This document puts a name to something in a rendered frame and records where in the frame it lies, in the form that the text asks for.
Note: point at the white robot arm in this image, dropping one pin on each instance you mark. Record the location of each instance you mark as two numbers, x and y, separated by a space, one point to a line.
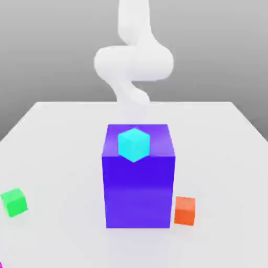
134 62

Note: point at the small cyan cube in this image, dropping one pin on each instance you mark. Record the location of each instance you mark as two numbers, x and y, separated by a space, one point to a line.
134 144

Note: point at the small orange cube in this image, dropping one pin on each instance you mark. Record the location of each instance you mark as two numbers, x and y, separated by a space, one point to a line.
184 211

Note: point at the small green cube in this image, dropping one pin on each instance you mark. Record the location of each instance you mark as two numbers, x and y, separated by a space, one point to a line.
14 203

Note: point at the large purple box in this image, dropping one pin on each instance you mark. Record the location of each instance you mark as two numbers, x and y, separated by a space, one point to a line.
138 192

